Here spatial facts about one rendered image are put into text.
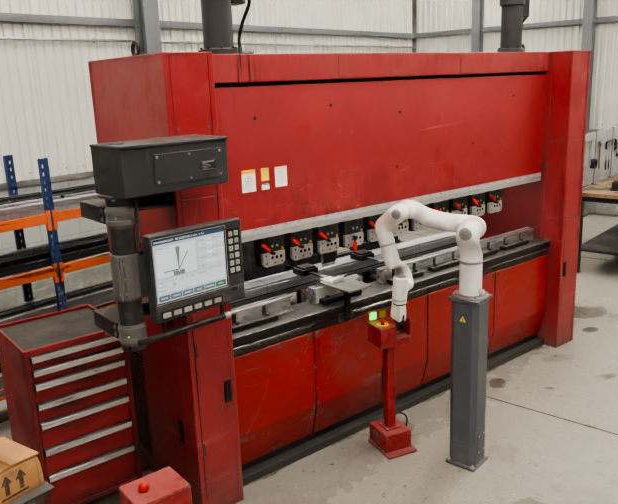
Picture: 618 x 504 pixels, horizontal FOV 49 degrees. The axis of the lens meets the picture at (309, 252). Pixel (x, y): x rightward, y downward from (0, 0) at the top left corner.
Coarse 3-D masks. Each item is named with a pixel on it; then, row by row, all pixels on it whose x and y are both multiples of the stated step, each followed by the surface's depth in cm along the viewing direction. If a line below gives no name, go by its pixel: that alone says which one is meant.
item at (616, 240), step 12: (600, 132) 757; (612, 132) 789; (588, 144) 732; (612, 144) 795; (588, 156) 737; (600, 156) 768; (612, 156) 801; (588, 168) 742; (600, 168) 773; (612, 168) 807; (588, 180) 747; (612, 180) 783; (588, 192) 712; (600, 192) 709; (612, 192) 706; (612, 228) 817; (600, 240) 761; (612, 240) 759; (600, 252) 718; (612, 252) 710
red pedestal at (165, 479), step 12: (168, 468) 246; (144, 480) 239; (156, 480) 238; (168, 480) 238; (180, 480) 238; (120, 492) 234; (132, 492) 232; (144, 492) 232; (156, 492) 231; (168, 492) 231; (180, 492) 233
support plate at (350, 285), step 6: (342, 276) 407; (324, 282) 396; (342, 282) 395; (348, 282) 394; (354, 282) 394; (360, 282) 393; (336, 288) 385; (342, 288) 383; (348, 288) 383; (354, 288) 382; (360, 288) 382
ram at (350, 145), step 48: (240, 96) 339; (288, 96) 358; (336, 96) 378; (384, 96) 402; (432, 96) 428; (480, 96) 458; (528, 96) 493; (240, 144) 344; (288, 144) 363; (336, 144) 384; (384, 144) 408; (432, 144) 436; (480, 144) 467; (528, 144) 503; (240, 192) 349; (288, 192) 368; (336, 192) 391; (384, 192) 416; (432, 192) 444; (480, 192) 476
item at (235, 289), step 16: (208, 224) 276; (224, 224) 281; (240, 224) 288; (144, 240) 260; (224, 240) 283; (240, 240) 289; (144, 256) 263; (240, 256) 290; (144, 272) 271; (240, 272) 291; (144, 288) 272; (224, 288) 287; (240, 288) 293; (160, 304) 266; (176, 304) 271; (192, 304) 276; (208, 304) 282; (160, 320) 266
